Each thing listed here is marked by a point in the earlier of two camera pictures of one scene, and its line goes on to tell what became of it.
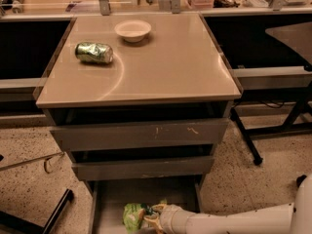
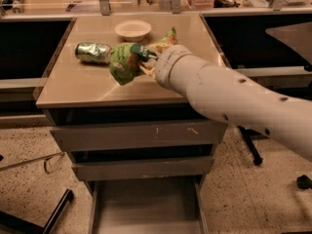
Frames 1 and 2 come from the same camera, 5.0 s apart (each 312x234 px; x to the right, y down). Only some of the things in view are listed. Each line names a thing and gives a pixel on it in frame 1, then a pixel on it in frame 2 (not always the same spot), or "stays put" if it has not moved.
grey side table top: x=298 y=36 stays put
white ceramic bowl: x=133 y=30 stays put
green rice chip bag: x=131 y=217 → x=129 y=59
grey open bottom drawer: x=109 y=198 stays put
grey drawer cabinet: x=139 y=99 stays put
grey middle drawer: x=143 y=168 stays put
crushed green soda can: x=94 y=53 stays put
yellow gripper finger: x=160 y=208 → x=158 y=48
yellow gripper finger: x=155 y=219 → x=149 y=72
